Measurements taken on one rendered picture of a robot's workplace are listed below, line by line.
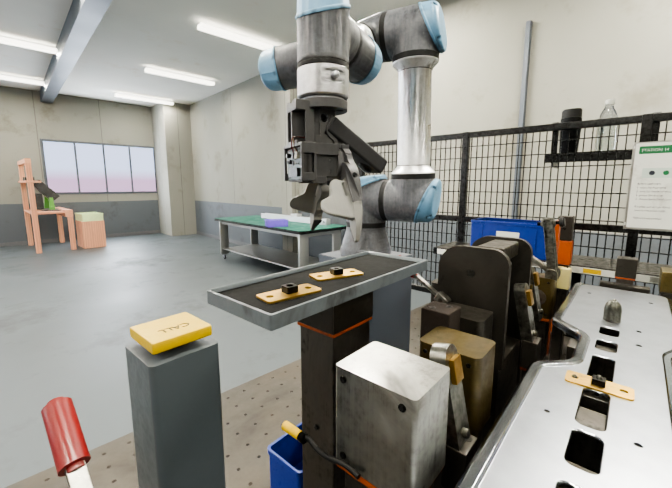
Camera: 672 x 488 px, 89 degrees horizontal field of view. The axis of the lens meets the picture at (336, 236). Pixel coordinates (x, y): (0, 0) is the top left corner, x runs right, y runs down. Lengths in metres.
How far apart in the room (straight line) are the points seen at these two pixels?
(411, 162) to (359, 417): 0.67
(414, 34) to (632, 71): 2.94
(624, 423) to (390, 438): 0.34
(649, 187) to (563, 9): 2.63
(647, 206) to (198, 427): 1.54
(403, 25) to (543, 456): 0.87
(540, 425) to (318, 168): 0.45
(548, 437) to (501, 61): 3.77
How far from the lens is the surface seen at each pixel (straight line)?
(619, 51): 3.81
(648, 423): 0.65
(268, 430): 1.00
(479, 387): 0.53
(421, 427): 0.38
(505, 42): 4.13
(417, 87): 0.94
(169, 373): 0.38
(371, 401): 0.39
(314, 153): 0.49
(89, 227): 8.77
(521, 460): 0.50
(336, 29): 0.54
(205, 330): 0.39
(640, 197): 1.64
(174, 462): 0.44
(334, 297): 0.45
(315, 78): 0.51
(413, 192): 0.91
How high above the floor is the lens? 1.30
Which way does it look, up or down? 8 degrees down
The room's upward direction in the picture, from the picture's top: straight up
